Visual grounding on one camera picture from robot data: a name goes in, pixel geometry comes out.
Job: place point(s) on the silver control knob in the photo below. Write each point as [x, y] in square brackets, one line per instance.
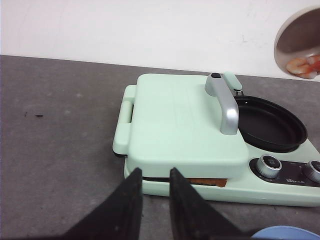
[268, 166]
[312, 171]

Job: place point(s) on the pale cooked shrimp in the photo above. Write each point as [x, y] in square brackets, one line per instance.
[298, 66]

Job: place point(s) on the white bread slice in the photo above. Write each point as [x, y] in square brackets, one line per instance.
[216, 182]

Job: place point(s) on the blue round plate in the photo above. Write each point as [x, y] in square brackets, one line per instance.
[284, 232]

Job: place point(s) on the breakfast maker lid with handle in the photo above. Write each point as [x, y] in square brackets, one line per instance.
[186, 122]

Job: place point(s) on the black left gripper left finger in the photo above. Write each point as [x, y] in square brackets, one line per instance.
[116, 218]

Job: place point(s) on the black round frying pan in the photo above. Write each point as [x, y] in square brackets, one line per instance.
[265, 124]

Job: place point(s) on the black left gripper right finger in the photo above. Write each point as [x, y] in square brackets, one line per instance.
[192, 218]

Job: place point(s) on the mint green breakfast maker base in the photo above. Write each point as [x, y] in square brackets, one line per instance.
[290, 188]

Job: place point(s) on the beige ribbed bowl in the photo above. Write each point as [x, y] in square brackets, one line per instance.
[299, 36]

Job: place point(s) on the right silver control knob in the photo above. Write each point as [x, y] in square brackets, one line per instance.
[312, 171]

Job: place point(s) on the pink cooked shrimp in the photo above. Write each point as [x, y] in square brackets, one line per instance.
[313, 63]

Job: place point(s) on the left silver control knob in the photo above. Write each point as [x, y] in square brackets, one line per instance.
[268, 166]

